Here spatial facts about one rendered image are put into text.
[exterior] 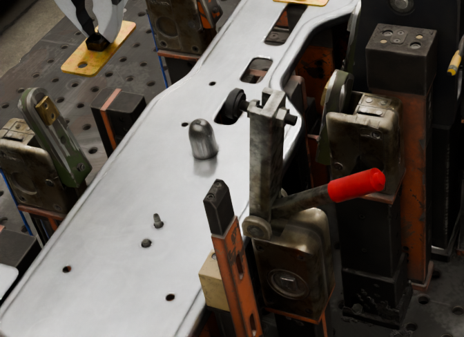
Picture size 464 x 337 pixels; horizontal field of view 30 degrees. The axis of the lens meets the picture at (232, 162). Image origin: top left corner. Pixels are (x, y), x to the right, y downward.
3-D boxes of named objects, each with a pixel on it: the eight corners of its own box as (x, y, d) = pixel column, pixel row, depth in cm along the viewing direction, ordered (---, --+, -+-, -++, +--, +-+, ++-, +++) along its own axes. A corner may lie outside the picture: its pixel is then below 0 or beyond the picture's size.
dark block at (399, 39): (388, 255, 128) (377, 21, 100) (435, 266, 126) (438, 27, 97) (378, 281, 125) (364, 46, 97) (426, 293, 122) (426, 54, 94)
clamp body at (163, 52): (192, 129, 156) (152, -40, 133) (255, 140, 151) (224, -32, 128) (170, 164, 150) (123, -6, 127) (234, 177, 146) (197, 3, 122)
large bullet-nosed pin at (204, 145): (201, 149, 109) (191, 109, 104) (224, 153, 108) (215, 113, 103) (190, 166, 107) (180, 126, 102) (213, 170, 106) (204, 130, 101)
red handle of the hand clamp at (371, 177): (260, 192, 90) (381, 154, 79) (273, 206, 91) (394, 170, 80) (244, 220, 88) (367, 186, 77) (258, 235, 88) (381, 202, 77)
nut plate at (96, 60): (105, 20, 85) (102, 10, 84) (138, 25, 83) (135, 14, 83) (59, 72, 80) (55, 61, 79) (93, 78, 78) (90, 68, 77)
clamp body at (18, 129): (81, 271, 136) (9, 101, 112) (146, 289, 131) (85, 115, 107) (50, 317, 130) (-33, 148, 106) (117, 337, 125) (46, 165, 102)
